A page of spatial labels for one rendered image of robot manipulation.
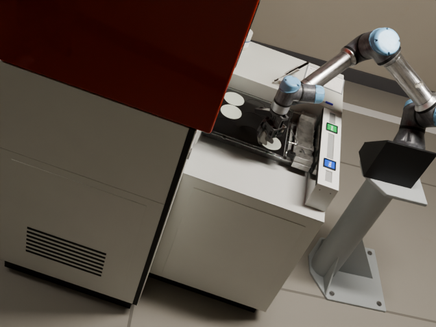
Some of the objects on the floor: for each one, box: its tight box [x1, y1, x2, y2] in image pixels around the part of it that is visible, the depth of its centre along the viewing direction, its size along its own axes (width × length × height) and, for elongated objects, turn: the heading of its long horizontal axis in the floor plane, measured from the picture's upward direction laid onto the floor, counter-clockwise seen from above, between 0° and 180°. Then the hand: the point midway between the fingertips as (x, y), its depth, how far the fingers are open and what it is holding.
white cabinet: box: [149, 121, 324, 313], centre depth 289 cm, size 64×96×82 cm, turn 153°
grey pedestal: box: [308, 160, 428, 313], centre depth 293 cm, size 51×44×82 cm
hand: (260, 141), depth 238 cm, fingers closed
